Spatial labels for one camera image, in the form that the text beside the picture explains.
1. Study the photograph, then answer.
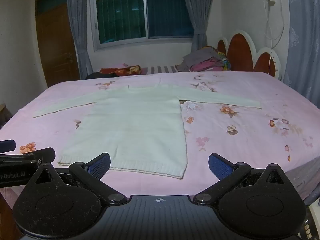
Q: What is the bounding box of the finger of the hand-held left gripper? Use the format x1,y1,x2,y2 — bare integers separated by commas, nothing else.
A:
0,139,17,154
24,147,56,166

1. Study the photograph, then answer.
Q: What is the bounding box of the red patterned cloth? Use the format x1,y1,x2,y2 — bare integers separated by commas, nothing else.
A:
100,65,142,76

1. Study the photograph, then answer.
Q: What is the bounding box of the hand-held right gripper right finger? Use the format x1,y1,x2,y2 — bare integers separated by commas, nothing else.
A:
192,152,288,205

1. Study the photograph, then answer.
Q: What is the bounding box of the white knit sweater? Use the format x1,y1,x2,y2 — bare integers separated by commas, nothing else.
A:
32,83,262,180

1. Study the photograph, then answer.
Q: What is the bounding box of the white lace curtain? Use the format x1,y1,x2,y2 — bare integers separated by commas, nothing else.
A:
284,0,320,107

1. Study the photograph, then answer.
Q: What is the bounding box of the wooden bedside furniture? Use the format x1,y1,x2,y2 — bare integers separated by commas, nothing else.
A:
0,103,13,128

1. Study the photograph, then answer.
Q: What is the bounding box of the white cable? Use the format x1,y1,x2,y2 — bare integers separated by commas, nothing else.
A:
263,0,286,74

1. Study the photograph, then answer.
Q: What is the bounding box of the multicoloured patterned cloth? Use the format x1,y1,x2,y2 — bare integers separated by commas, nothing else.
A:
202,45,232,71

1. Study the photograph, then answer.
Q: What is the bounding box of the grey garment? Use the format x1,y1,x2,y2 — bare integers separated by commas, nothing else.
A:
176,47,221,72

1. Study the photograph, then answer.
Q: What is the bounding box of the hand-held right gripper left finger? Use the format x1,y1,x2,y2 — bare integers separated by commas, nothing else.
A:
32,152,128,205

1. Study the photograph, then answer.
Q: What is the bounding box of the brown wooden door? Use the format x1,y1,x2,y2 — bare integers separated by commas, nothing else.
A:
35,0,81,88

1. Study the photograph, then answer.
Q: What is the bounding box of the window with white frame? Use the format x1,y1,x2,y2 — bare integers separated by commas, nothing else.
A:
91,0,195,52

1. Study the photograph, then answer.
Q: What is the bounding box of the red and white headboard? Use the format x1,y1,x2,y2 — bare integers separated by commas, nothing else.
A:
216,29,282,81

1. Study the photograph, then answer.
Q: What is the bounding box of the grey curtain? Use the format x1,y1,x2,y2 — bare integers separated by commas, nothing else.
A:
65,0,94,79
180,0,216,52

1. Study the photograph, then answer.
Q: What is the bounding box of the bed with pink floral sheet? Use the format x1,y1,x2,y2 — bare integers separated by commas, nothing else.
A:
0,71,320,211

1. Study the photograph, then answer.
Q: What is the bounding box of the black cloth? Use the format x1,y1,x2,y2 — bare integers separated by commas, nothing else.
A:
85,72,118,80

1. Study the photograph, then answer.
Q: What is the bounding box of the pink garment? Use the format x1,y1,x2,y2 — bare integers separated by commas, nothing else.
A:
190,57,225,72

